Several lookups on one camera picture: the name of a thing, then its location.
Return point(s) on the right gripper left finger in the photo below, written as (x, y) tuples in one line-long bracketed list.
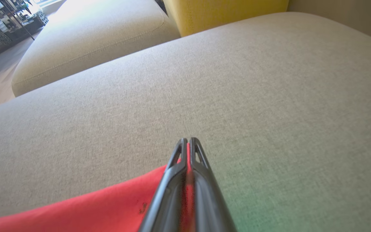
[(167, 199)]

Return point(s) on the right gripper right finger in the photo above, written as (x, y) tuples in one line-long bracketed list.
[(208, 203)]

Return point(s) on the red and white t-shirt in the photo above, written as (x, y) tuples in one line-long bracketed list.
[(108, 209)]

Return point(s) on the grey sofa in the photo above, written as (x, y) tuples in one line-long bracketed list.
[(253, 96)]

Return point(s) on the smaller grey sofa seat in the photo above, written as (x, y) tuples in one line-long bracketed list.
[(92, 42)]

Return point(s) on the large yellow sofa back cushion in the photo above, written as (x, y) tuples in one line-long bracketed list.
[(224, 14)]

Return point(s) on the beige sofa back cushion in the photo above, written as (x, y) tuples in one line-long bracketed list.
[(343, 16)]

